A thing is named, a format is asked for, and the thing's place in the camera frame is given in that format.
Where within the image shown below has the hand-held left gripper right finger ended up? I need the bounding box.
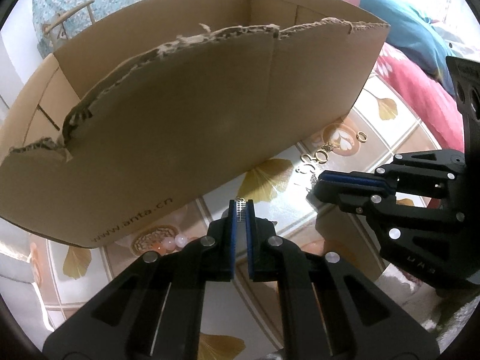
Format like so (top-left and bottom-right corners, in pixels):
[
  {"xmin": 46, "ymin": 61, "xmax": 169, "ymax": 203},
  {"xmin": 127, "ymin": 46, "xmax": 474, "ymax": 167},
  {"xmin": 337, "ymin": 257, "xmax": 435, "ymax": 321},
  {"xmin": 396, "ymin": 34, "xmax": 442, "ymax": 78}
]
[{"xmin": 246, "ymin": 200, "xmax": 440, "ymax": 360}]

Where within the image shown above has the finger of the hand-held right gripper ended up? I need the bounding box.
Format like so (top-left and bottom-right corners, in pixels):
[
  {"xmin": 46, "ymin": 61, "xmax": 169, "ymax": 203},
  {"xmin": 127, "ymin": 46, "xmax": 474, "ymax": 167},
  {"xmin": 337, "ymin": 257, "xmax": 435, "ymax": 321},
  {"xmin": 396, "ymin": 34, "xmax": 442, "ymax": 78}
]
[
  {"xmin": 319, "ymin": 149, "xmax": 466, "ymax": 197},
  {"xmin": 313, "ymin": 180, "xmax": 480, "ymax": 290}
]

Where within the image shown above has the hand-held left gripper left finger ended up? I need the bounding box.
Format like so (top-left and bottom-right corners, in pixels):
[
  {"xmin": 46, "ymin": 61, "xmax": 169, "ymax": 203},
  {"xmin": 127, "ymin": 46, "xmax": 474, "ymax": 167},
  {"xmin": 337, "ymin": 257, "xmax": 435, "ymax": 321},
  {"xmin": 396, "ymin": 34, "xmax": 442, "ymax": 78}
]
[{"xmin": 42, "ymin": 199, "xmax": 241, "ymax": 360}]

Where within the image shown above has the gold chain bracelet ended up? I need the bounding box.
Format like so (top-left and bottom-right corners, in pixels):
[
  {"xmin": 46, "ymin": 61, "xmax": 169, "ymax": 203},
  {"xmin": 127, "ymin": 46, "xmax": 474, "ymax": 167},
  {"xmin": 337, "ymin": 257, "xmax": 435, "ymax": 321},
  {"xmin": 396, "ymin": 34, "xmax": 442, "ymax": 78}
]
[{"xmin": 295, "ymin": 142, "xmax": 336, "ymax": 192}]

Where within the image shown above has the pink orange bead bracelet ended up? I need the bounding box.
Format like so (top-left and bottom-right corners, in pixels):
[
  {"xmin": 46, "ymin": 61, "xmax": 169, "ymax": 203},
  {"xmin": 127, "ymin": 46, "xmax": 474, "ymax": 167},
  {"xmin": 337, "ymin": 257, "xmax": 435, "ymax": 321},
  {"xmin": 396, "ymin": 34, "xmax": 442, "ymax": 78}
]
[{"xmin": 152, "ymin": 233, "xmax": 189, "ymax": 253}]

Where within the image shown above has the brown cardboard box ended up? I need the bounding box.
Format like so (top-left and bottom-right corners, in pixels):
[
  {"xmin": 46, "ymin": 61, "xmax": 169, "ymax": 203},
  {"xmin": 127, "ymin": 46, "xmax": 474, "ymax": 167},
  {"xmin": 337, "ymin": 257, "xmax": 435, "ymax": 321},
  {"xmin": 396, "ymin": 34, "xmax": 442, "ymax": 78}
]
[{"xmin": 0, "ymin": 0, "xmax": 391, "ymax": 249}]

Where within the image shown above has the pink floral blanket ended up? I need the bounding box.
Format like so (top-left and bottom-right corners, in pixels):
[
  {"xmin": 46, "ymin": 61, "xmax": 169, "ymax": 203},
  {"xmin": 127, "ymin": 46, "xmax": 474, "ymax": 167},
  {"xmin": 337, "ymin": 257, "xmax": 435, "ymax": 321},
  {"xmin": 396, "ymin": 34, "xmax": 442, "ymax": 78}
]
[{"xmin": 375, "ymin": 43, "xmax": 466, "ymax": 151}]

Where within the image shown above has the teal plush pillow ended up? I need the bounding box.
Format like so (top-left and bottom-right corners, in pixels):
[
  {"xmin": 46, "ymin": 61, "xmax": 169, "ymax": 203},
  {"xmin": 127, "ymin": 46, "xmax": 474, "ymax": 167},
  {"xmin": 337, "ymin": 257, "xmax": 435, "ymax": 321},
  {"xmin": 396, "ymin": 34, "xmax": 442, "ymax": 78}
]
[{"xmin": 337, "ymin": 0, "xmax": 456, "ymax": 83}]

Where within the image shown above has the white fluffy blanket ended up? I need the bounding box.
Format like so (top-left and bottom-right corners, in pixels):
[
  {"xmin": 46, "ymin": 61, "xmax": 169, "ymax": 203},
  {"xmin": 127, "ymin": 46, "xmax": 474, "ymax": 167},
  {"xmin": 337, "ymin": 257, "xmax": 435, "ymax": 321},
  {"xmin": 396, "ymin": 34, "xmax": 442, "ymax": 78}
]
[{"xmin": 375, "ymin": 266, "xmax": 480, "ymax": 346}]

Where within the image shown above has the wooden chair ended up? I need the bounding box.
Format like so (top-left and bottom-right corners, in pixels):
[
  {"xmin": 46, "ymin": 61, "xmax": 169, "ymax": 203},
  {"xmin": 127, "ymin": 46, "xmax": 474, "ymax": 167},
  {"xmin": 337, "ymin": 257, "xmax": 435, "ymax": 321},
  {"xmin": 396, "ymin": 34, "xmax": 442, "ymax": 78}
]
[{"xmin": 43, "ymin": 0, "xmax": 96, "ymax": 42}]

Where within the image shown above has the brown bead bracelet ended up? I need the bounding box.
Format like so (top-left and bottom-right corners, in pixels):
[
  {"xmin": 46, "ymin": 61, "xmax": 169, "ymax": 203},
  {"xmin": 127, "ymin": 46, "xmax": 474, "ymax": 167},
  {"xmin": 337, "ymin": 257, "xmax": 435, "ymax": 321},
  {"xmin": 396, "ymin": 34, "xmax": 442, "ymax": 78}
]
[{"xmin": 130, "ymin": 225, "xmax": 180, "ymax": 256}]

